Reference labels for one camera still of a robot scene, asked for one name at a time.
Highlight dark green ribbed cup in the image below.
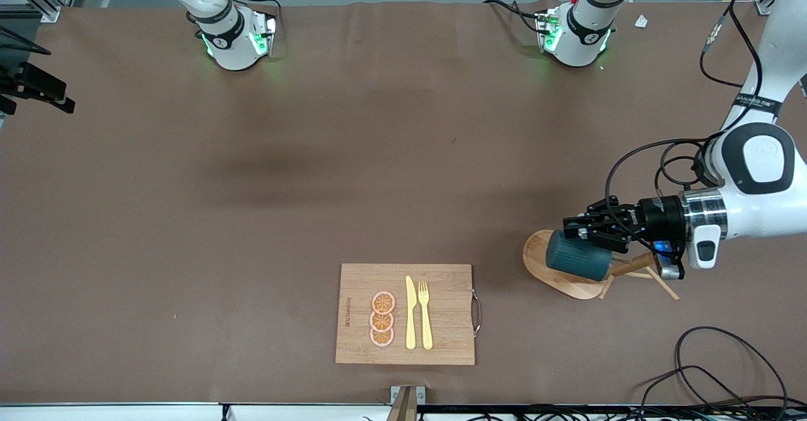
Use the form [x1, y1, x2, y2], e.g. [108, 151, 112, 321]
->
[545, 229, 614, 282]

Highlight wooden cup rack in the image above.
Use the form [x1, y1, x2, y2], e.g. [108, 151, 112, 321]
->
[522, 229, 680, 301]

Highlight bamboo cutting board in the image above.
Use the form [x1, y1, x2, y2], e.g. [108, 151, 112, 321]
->
[335, 263, 482, 366]

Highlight yellow plastic fork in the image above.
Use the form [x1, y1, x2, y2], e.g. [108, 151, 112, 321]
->
[418, 281, 434, 350]

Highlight yellow plastic knife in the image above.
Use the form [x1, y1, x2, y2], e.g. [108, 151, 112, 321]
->
[405, 275, 417, 350]

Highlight brown table cover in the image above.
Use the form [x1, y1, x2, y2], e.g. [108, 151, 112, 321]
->
[0, 0, 807, 406]

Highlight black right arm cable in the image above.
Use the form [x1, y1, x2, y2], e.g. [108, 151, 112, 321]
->
[0, 25, 52, 56]

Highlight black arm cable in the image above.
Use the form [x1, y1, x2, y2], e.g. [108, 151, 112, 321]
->
[0, 25, 52, 56]
[605, 0, 762, 246]

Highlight black looped cable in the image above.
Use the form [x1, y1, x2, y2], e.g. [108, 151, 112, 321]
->
[675, 326, 789, 418]
[640, 365, 757, 418]

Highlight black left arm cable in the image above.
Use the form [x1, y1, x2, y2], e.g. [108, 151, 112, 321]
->
[605, 0, 762, 246]

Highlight black left base cable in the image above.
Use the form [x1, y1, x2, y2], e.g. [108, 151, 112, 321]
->
[484, 0, 544, 35]

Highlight metal bracket with post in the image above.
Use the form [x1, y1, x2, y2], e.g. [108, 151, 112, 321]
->
[387, 385, 426, 421]

